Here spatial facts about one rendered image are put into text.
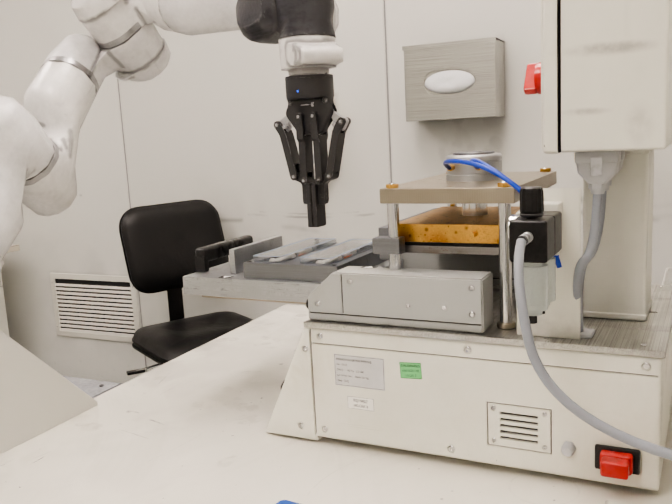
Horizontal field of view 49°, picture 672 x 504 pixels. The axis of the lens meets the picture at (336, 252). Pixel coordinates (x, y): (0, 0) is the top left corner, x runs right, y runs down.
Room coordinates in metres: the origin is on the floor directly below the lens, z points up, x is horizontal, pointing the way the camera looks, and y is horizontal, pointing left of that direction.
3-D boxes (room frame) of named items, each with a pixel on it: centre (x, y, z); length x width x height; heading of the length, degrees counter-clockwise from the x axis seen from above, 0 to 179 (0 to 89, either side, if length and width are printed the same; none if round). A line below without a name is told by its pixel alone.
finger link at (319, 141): (1.17, 0.02, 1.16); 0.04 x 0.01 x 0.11; 152
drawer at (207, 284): (1.20, 0.07, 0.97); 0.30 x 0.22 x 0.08; 63
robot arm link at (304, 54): (1.15, 0.02, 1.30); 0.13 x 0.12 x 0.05; 152
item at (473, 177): (1.02, -0.22, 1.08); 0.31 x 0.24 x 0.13; 153
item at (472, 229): (1.05, -0.20, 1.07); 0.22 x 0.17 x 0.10; 153
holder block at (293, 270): (1.18, 0.03, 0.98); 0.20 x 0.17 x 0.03; 153
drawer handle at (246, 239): (1.26, 0.19, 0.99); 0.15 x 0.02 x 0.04; 153
